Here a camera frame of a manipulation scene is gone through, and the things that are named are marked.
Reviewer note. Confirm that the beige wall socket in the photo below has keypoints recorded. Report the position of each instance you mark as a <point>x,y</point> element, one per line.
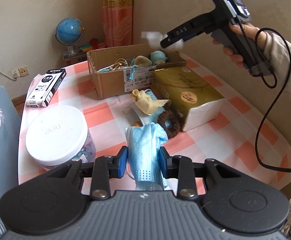
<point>20,72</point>

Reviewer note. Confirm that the brown cardboard box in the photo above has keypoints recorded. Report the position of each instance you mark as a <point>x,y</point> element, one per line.
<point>110,82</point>

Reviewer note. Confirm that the cream knitted scrunchie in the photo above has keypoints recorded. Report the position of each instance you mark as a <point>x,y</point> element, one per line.
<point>143,60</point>

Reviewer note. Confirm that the orange patterned curtain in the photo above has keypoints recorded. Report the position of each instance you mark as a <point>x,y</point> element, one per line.
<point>116,12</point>

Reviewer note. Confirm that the clear jar with white lid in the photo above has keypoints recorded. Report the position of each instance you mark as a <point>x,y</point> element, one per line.
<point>58,135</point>

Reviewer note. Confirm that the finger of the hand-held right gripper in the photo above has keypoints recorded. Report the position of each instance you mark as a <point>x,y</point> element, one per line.
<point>170,40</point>

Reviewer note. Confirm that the red toy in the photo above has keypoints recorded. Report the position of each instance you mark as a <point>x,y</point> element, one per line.
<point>96,42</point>

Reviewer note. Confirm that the printed box under globe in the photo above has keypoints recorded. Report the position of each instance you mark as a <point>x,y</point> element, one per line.
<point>73,59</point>

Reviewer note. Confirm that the blue face mask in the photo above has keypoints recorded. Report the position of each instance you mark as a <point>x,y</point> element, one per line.
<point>143,117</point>
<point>145,145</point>

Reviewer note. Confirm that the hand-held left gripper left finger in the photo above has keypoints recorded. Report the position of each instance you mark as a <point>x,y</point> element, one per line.
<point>123,162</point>

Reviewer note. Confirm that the blue desk globe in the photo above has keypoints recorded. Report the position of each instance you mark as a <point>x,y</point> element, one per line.
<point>69,28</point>

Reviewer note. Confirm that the olive tissue pack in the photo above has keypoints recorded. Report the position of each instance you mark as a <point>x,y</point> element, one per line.
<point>185,90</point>

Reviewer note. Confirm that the brown scrunchie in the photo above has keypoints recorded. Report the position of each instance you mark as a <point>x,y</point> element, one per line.
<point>173,127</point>

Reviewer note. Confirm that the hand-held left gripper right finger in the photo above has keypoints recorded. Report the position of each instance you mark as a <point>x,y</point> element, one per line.
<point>163,162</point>

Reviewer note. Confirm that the black and white pen box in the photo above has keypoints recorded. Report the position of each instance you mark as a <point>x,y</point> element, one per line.
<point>44,87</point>

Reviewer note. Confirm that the orange checkered tablecloth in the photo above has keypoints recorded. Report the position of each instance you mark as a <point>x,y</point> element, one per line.
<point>235,135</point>

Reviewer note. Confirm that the person's right hand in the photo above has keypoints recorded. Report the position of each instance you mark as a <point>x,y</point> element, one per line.
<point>250,33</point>

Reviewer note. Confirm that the cream yellow cloth pouch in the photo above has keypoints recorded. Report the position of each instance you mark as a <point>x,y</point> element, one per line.
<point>148,102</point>

